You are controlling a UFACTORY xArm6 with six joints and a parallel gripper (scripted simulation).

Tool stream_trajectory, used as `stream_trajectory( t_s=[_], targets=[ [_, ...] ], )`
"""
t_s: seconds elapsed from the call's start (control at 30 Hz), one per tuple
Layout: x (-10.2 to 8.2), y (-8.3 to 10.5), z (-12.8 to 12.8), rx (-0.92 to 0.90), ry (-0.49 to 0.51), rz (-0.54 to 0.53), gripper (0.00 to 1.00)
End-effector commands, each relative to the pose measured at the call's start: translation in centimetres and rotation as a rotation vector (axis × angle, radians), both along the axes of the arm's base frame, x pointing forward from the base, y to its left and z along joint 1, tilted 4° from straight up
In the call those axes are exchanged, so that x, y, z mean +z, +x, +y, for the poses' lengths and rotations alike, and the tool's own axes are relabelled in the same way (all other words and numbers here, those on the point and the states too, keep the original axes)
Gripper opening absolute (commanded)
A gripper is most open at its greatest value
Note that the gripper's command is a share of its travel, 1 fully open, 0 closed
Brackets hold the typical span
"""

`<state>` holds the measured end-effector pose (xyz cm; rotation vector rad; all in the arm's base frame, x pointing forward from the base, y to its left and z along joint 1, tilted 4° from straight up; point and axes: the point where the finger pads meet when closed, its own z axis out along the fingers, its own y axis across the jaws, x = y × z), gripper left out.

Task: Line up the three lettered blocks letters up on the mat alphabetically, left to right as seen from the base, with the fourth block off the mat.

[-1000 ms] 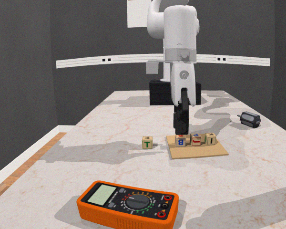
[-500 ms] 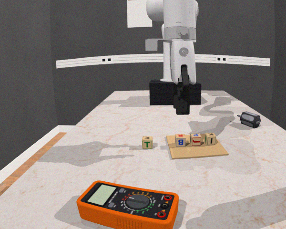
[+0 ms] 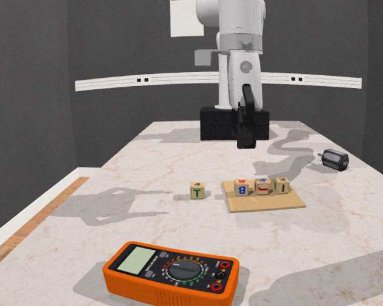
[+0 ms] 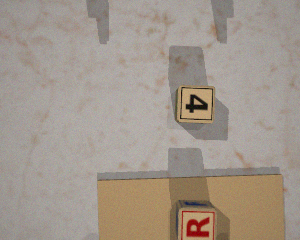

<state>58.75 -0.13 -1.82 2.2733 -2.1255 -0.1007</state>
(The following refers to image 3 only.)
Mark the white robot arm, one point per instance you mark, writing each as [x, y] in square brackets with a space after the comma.
[240, 29]

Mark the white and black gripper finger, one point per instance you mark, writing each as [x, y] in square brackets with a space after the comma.
[247, 128]
[234, 122]

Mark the orange digital multimeter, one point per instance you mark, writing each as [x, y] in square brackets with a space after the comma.
[163, 276]

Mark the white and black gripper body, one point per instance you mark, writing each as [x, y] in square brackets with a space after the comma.
[243, 67]

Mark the tan flat mat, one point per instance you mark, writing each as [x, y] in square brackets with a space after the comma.
[257, 203]

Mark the tan letter block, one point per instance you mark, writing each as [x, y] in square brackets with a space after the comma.
[261, 186]
[197, 190]
[281, 185]

